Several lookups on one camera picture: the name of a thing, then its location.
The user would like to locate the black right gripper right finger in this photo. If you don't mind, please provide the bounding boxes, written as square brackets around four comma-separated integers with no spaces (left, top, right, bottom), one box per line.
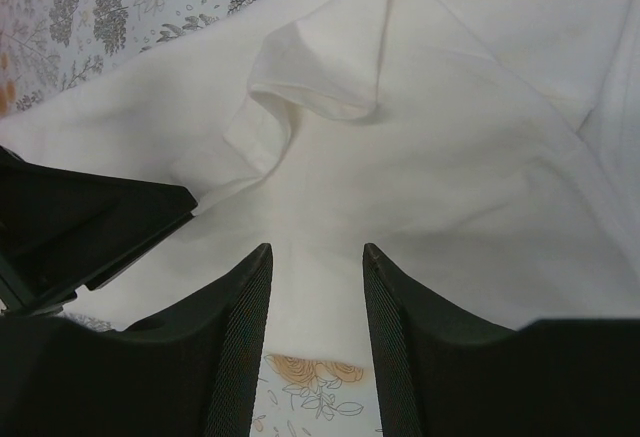
[363,244,639,436]

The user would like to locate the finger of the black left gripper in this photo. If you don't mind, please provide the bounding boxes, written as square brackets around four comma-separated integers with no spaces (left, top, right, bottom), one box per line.
[1,149,197,316]

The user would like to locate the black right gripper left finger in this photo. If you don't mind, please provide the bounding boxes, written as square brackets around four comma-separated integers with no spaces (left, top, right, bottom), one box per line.
[1,244,273,436]

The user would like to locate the white t-shirt with black print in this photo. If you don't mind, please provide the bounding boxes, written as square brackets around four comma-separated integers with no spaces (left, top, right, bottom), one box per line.
[1,0,639,366]

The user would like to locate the floral patterned table mat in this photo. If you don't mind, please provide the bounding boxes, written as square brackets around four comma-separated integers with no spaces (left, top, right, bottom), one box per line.
[1,0,379,436]

